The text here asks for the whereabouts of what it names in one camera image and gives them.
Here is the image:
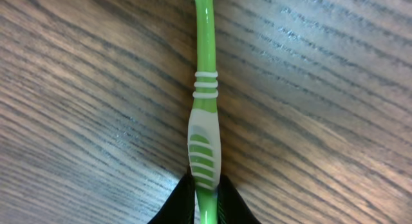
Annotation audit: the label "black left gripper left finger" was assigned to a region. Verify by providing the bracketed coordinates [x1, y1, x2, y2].
[148, 173, 195, 224]

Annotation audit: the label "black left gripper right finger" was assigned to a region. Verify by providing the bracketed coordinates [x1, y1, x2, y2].
[218, 175, 261, 224]

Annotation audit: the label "green toothbrush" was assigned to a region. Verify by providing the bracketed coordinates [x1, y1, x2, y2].
[187, 0, 221, 224]

